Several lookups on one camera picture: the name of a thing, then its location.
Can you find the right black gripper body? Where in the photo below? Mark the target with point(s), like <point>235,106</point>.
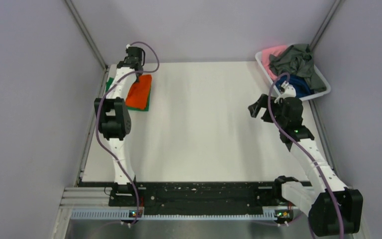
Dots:
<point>277,110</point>

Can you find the orange t shirt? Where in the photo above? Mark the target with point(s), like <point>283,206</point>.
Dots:
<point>139,92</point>

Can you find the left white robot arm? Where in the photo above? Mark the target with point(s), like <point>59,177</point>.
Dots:
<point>113,123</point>

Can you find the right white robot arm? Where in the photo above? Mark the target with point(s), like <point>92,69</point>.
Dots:
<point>332,207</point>

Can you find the blue t shirt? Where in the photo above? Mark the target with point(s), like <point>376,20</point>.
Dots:
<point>301,87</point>

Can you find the folded green t shirt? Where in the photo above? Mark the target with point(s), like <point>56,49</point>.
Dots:
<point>146,105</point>

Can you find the grey t shirt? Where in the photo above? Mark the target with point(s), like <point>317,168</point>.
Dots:
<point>296,60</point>

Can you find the white plastic laundry basket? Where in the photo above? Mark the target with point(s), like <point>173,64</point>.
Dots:
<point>324,89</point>

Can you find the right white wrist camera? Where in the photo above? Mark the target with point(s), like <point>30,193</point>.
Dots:
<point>288,91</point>

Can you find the left aluminium frame post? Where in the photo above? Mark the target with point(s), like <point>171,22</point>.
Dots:
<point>85,32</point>

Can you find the aluminium frame post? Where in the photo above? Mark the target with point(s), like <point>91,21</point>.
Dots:
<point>325,23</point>
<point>85,32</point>

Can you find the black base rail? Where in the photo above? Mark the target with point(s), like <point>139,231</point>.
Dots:
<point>200,198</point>

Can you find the right aluminium frame post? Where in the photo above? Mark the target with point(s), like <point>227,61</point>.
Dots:
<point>325,23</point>

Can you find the grey slotted cable duct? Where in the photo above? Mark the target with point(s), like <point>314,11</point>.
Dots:
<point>269,214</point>

